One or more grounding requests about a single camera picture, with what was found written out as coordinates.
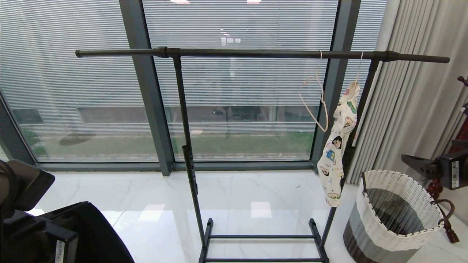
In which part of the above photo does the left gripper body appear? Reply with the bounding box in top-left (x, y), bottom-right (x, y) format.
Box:
top-left (0, 210), bottom-right (79, 263)

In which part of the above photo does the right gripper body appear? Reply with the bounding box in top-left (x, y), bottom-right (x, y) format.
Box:
top-left (438, 148), bottom-right (468, 190)

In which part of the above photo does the black garment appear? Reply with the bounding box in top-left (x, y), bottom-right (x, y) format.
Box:
top-left (40, 202), bottom-right (135, 263)

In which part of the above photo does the cream printed garment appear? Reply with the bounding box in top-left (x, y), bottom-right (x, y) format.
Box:
top-left (317, 81), bottom-right (361, 208)

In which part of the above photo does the pink clothes hanger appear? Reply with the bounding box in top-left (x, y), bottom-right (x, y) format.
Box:
top-left (353, 51), bottom-right (364, 86)
top-left (299, 51), bottom-right (329, 133)

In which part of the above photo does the white laundry basket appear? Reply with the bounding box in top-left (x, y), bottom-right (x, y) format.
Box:
top-left (343, 169), bottom-right (456, 263)

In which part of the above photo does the black clothes rack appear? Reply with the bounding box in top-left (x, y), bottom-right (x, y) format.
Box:
top-left (75, 47), bottom-right (450, 263)

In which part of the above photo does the dark wooden coat stand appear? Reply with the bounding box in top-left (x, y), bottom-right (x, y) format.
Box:
top-left (426, 76), bottom-right (468, 243)

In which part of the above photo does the beige curtain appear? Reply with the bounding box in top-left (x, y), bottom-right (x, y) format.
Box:
top-left (346, 0), bottom-right (468, 185)

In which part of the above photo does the window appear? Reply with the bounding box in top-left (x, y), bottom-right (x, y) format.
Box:
top-left (0, 0), bottom-right (387, 176)

